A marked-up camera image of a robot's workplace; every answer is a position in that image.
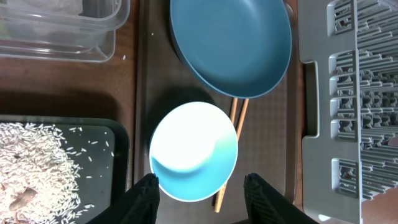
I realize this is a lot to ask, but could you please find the wooden chopstick right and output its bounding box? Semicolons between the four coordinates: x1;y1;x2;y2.
214;99;249;213

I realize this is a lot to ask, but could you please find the clear plastic waste bin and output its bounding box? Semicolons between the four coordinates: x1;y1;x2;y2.
1;0;131;63

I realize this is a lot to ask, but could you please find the grey dishwasher rack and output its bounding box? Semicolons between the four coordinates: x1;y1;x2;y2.
297;0;397;223

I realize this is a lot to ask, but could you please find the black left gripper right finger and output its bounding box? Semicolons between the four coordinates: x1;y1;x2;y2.
244;173;317;224

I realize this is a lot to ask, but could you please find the white paper napkin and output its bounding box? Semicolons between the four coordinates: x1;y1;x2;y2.
12;0;83;15

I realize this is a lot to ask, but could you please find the dark blue plate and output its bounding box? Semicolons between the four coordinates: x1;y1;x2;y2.
169;0;292;98

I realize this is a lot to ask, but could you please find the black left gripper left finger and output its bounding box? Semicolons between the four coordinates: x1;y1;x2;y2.
88;173;160;224

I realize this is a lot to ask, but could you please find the light blue small bowl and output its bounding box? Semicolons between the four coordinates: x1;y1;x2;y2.
149;101;239;202

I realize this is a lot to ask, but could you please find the pile of rice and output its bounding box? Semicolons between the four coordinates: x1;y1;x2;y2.
1;123;81;224

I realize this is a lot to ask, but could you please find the black waste tray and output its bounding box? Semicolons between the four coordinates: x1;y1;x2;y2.
1;114;129;223

